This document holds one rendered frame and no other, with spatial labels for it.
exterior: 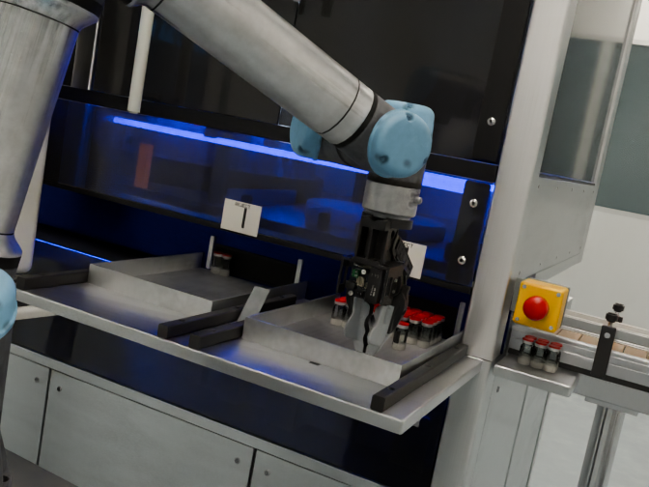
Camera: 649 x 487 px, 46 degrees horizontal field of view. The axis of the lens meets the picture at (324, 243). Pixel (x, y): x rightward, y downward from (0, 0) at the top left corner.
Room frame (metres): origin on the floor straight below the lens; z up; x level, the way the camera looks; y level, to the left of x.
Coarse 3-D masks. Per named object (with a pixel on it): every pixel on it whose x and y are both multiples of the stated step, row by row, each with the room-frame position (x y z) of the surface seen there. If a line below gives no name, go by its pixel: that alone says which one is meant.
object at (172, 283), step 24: (96, 264) 1.32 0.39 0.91; (120, 264) 1.38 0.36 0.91; (144, 264) 1.45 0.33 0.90; (168, 264) 1.52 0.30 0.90; (192, 264) 1.59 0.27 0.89; (120, 288) 1.29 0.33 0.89; (144, 288) 1.26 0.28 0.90; (168, 288) 1.24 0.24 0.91; (192, 288) 1.41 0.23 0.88; (216, 288) 1.45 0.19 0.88; (240, 288) 1.49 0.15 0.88; (288, 288) 1.44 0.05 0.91; (192, 312) 1.22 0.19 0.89
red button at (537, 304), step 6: (528, 300) 1.23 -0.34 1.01; (534, 300) 1.22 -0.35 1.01; (540, 300) 1.22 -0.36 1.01; (522, 306) 1.24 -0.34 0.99; (528, 306) 1.23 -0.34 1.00; (534, 306) 1.22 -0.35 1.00; (540, 306) 1.22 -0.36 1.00; (546, 306) 1.22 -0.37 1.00; (528, 312) 1.22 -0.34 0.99; (534, 312) 1.22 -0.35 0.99; (540, 312) 1.22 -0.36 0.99; (546, 312) 1.22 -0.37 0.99; (528, 318) 1.23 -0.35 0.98; (534, 318) 1.22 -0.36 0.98; (540, 318) 1.22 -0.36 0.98
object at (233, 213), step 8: (232, 200) 1.51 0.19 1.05; (224, 208) 1.51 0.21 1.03; (232, 208) 1.51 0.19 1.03; (240, 208) 1.50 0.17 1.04; (248, 208) 1.49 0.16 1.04; (256, 208) 1.48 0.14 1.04; (224, 216) 1.51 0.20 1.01; (232, 216) 1.51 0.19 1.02; (240, 216) 1.50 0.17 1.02; (248, 216) 1.49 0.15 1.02; (256, 216) 1.48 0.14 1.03; (224, 224) 1.51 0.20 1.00; (232, 224) 1.50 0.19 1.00; (240, 224) 1.50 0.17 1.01; (248, 224) 1.49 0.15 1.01; (256, 224) 1.48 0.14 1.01; (240, 232) 1.50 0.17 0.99; (248, 232) 1.49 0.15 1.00; (256, 232) 1.48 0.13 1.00
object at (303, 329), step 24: (264, 312) 1.20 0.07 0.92; (288, 312) 1.27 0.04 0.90; (312, 312) 1.36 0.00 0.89; (264, 336) 1.13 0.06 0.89; (288, 336) 1.12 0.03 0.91; (312, 336) 1.10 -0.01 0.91; (336, 336) 1.26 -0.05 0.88; (456, 336) 1.28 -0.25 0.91; (312, 360) 1.10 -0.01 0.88; (336, 360) 1.08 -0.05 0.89; (360, 360) 1.07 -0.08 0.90; (384, 360) 1.05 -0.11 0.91; (408, 360) 1.07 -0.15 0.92; (384, 384) 1.05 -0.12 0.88
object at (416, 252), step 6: (408, 246) 1.35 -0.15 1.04; (414, 246) 1.35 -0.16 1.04; (420, 246) 1.34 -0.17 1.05; (426, 246) 1.34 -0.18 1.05; (408, 252) 1.35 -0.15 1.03; (414, 252) 1.35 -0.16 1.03; (420, 252) 1.34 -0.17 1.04; (414, 258) 1.35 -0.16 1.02; (420, 258) 1.34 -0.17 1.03; (414, 264) 1.35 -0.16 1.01; (420, 264) 1.34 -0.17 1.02; (414, 270) 1.34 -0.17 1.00; (420, 270) 1.34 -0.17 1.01; (414, 276) 1.34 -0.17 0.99; (420, 276) 1.34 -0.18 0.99
